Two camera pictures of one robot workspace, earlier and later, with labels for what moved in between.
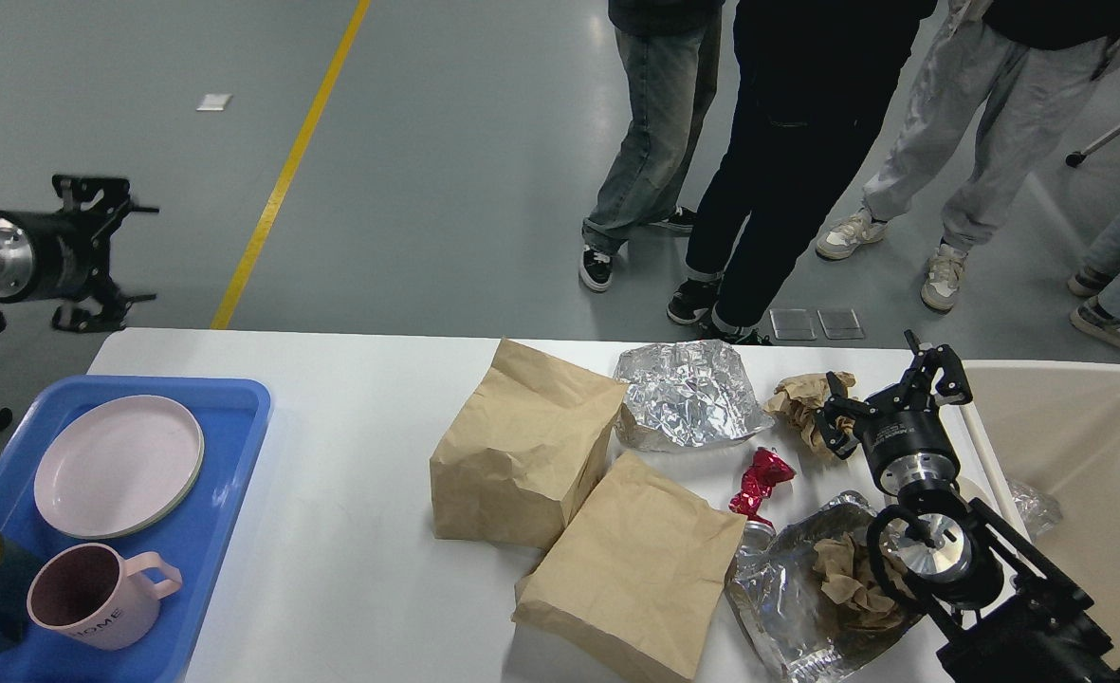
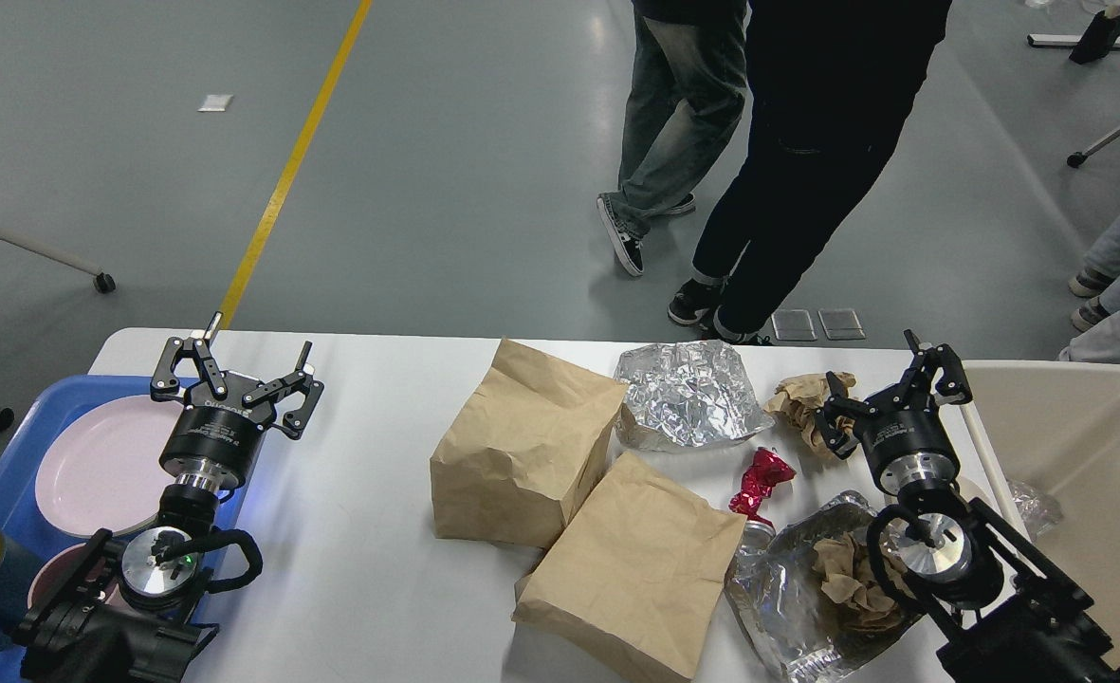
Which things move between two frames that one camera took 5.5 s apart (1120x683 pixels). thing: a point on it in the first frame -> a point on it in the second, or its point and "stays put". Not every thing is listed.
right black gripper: [904, 440] stays put
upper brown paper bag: [522, 458] stays put
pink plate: [119, 467] stays put
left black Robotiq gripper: [51, 256] -> [214, 440]
